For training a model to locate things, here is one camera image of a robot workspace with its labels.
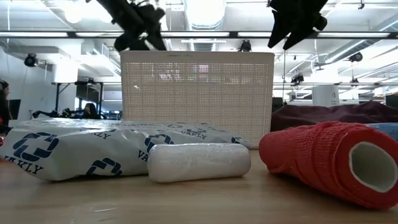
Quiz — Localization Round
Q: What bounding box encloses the red cohesive bandage roll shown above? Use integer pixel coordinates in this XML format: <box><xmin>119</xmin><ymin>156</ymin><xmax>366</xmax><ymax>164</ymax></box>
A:
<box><xmin>258</xmin><ymin>120</ymin><xmax>398</xmax><ymax>211</ymax></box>

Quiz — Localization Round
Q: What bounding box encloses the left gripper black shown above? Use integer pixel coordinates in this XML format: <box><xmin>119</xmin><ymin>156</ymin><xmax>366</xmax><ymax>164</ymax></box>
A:
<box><xmin>85</xmin><ymin>0</ymin><xmax>168</xmax><ymax>52</ymax></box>

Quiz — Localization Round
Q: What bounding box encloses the person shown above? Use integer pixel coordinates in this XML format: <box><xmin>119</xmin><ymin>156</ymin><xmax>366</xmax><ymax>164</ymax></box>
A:
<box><xmin>81</xmin><ymin>103</ymin><xmax>102</xmax><ymax>120</ymax></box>
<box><xmin>0</xmin><ymin>79</ymin><xmax>13</xmax><ymax>135</ymax></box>

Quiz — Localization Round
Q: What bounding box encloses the white gauze roll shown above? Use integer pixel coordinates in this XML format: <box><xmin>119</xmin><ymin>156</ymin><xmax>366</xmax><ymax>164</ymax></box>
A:
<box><xmin>147</xmin><ymin>142</ymin><xmax>252</xmax><ymax>184</ymax></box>

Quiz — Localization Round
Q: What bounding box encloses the maroon cloth bean bag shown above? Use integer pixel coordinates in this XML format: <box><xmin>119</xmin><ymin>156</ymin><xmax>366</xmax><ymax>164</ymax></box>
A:
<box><xmin>270</xmin><ymin>100</ymin><xmax>398</xmax><ymax>133</ymax></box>

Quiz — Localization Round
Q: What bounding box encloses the white pillar box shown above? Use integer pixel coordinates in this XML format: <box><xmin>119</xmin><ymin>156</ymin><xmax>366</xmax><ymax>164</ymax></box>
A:
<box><xmin>312</xmin><ymin>85</ymin><xmax>340</xmax><ymax>107</ymax></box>

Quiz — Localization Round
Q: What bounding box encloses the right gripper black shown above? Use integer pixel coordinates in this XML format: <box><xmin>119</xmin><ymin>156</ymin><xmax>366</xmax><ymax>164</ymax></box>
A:
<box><xmin>266</xmin><ymin>0</ymin><xmax>329</xmax><ymax>51</ymax></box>

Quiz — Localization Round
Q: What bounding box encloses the white perforated plastic basket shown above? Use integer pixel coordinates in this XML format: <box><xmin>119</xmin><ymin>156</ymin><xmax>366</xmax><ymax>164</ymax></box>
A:
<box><xmin>119</xmin><ymin>51</ymin><xmax>275</xmax><ymax>149</ymax></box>

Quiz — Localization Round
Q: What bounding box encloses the black metal frame stand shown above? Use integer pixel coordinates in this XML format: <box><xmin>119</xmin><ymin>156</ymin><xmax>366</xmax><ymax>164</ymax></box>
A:
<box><xmin>51</xmin><ymin>80</ymin><xmax>105</xmax><ymax>121</ymax></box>

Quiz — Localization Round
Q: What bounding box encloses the white Vakly printed package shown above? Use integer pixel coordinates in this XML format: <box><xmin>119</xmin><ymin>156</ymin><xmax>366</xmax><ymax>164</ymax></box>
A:
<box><xmin>0</xmin><ymin>117</ymin><xmax>251</xmax><ymax>182</ymax></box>

